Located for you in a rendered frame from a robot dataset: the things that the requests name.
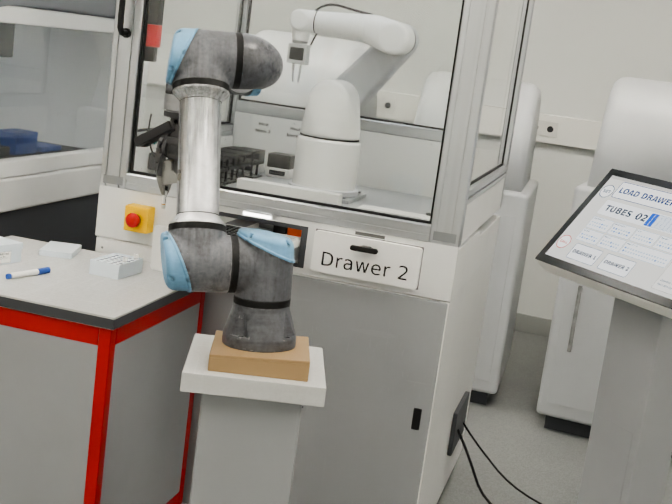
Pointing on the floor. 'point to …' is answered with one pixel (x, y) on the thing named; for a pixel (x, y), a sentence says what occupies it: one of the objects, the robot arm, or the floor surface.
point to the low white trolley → (93, 383)
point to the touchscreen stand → (631, 412)
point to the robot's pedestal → (246, 429)
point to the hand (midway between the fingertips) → (162, 189)
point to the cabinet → (371, 386)
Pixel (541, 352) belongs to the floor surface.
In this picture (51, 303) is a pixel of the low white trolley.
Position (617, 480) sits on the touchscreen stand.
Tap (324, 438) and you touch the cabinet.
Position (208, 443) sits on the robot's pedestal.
